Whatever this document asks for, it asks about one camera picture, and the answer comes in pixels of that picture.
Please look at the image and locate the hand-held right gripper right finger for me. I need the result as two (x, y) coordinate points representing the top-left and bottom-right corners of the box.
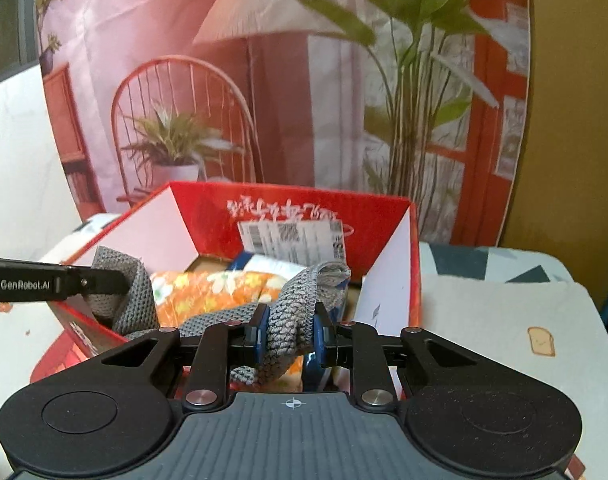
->
(310, 304), (486, 414)

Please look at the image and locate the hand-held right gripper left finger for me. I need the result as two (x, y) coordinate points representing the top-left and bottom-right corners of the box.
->
(103, 304), (271, 414)

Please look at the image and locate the grey knit scarf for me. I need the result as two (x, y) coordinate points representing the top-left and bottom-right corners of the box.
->
(90, 246), (353, 389)

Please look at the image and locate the red strawberry cardboard box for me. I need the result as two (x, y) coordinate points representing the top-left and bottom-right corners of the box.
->
(31, 181), (423, 392)

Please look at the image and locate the cream cartoon blanket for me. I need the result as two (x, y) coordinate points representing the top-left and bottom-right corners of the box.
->
(34, 230), (608, 480)

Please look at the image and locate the printed room backdrop cloth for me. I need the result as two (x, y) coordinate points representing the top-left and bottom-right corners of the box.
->
(34, 0), (531, 250)

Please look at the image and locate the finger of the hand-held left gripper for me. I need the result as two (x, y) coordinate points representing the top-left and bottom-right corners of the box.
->
(59, 264), (131, 302)

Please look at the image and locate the orange floral cloth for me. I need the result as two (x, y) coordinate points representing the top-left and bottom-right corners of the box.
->
(150, 270), (311, 392)

